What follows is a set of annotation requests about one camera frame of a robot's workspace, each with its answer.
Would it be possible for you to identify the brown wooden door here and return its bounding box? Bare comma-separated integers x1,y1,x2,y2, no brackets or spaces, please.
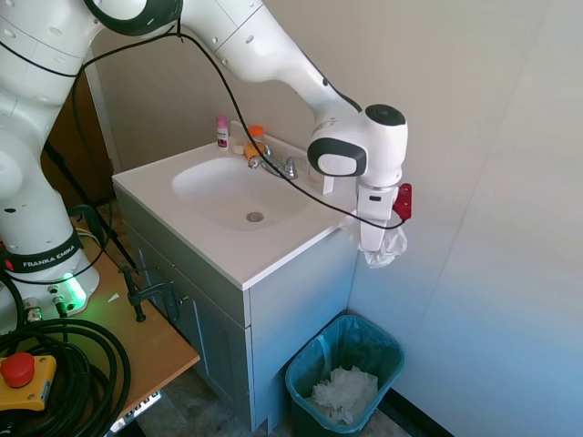
39,72,116,207

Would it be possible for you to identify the chrome two-handle faucet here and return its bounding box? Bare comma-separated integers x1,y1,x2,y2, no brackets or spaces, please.
248,144,308,180

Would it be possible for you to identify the yellow emergency stop box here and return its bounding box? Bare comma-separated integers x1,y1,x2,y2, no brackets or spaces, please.
0,353,58,412

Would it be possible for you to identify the black table clamp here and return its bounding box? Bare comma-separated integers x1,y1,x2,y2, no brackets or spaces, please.
118,265,181,325

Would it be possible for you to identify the teal lined trash bin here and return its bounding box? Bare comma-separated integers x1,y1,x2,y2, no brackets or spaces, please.
284,313,406,434

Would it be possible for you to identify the grey vanity cabinet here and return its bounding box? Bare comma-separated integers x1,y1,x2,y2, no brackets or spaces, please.
113,186,359,434

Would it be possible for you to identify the clear jar with orange lid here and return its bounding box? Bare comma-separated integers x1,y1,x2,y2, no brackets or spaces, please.
248,125,267,152

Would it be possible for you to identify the white sink vanity top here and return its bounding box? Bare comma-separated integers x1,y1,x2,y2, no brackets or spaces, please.
111,120,366,291

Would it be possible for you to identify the white tissue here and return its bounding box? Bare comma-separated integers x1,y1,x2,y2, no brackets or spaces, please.
363,226,409,270

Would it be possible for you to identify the black baseboard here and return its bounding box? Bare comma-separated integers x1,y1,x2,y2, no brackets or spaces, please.
381,388,457,437

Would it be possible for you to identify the pink cap deodorant stick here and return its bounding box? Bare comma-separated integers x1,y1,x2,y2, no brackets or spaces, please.
215,114,231,150

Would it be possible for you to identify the thin black camera cable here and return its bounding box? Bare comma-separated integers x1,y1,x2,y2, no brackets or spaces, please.
0,25,414,279

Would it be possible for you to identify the thick black cable bundle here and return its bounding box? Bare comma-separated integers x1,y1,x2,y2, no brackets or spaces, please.
0,317,134,437

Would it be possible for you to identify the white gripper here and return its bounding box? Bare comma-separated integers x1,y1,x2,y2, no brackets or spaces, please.
355,183,398,252

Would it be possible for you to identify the pile of white tissues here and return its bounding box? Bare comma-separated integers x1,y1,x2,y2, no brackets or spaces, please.
304,366,381,427

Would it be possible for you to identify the table height control panel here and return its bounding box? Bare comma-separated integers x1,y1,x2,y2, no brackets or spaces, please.
121,389,164,432

